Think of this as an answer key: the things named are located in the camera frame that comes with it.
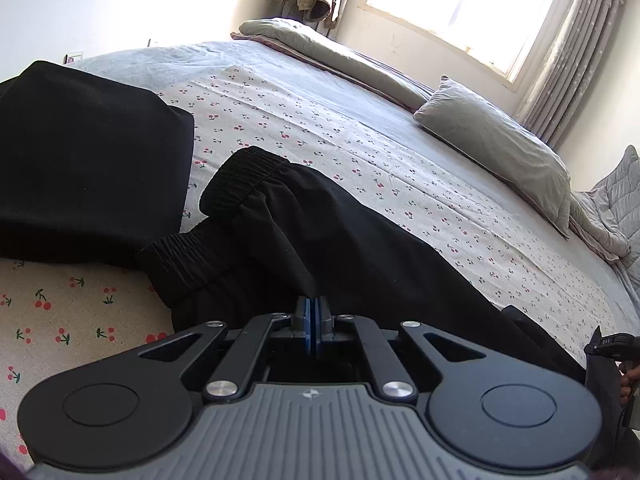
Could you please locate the folded grey quilt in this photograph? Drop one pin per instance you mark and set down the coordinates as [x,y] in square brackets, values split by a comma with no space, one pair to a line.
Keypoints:
[325,50]

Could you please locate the grey curtain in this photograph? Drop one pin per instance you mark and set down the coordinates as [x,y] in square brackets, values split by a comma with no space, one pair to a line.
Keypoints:
[570,55]

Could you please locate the folded black garment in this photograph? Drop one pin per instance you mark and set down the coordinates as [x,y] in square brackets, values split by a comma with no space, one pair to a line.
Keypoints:
[85,160]

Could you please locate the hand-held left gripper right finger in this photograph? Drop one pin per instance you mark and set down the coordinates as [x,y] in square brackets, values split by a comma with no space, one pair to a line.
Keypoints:
[320,327]

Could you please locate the window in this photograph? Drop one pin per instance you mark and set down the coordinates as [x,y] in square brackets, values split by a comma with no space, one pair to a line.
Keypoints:
[465,0]

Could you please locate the grey quilted blanket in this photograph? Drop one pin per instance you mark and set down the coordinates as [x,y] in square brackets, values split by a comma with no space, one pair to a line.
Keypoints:
[612,200]

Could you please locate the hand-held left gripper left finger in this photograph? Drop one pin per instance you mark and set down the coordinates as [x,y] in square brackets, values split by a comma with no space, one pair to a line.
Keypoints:
[306,327]

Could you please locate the cherry print bed sheet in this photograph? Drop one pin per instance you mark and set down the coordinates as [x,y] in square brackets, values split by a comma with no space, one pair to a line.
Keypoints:
[310,120]

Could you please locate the grey bed sheet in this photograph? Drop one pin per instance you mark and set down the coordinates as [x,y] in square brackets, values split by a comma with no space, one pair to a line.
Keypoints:
[360,95]

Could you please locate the grey pillow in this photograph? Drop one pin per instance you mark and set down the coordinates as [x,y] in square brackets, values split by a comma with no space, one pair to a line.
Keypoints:
[500,150]

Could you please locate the person's right hand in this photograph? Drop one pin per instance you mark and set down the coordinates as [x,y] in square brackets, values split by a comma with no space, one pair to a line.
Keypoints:
[630,385]

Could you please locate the black pants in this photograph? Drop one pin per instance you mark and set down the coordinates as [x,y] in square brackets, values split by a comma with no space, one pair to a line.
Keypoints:
[310,240]

